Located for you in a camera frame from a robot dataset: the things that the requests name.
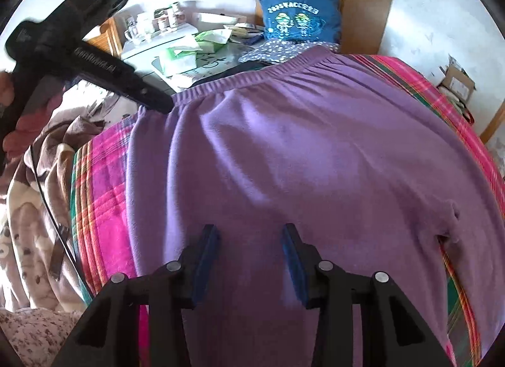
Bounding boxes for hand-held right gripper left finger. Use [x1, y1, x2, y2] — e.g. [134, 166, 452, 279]
[50, 224, 221, 367]

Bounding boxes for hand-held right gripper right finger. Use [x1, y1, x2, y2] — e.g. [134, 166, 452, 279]
[280, 223, 454, 367]

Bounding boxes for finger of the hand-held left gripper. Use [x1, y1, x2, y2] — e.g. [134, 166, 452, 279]
[111, 62, 175, 113]

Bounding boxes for purple pants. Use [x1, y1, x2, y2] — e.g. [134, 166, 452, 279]
[125, 44, 505, 367]

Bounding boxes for person's left hand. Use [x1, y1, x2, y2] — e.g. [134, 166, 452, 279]
[0, 72, 53, 160]

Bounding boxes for white side table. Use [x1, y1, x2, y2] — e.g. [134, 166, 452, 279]
[119, 21, 270, 90]

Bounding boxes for green tissue pack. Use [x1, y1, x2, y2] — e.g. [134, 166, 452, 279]
[193, 28, 232, 54]
[157, 34, 203, 78]

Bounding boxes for wooden nightstand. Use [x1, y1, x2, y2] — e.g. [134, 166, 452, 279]
[83, 17, 124, 58]

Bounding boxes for glass mug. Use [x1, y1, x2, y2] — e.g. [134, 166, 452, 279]
[123, 15, 145, 45]

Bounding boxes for long white box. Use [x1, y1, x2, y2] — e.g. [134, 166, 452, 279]
[196, 12, 249, 29]

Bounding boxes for pink green plaid blanket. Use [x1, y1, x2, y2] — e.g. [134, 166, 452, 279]
[70, 54, 505, 367]

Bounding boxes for dotted dark cloth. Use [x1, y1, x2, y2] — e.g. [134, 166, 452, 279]
[238, 39, 342, 66]

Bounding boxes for blue printed tote bag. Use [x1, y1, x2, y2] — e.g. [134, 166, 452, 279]
[258, 0, 344, 45]

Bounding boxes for person's floral jacket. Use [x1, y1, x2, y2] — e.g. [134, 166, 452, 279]
[0, 306, 86, 367]

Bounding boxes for wooden framed glass door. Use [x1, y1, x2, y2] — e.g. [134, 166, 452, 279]
[478, 110, 505, 145]

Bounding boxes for cardboard box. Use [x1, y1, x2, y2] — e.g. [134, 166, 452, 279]
[437, 54, 477, 104]

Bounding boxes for black cable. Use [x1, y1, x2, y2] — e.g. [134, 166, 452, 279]
[29, 144, 96, 305]

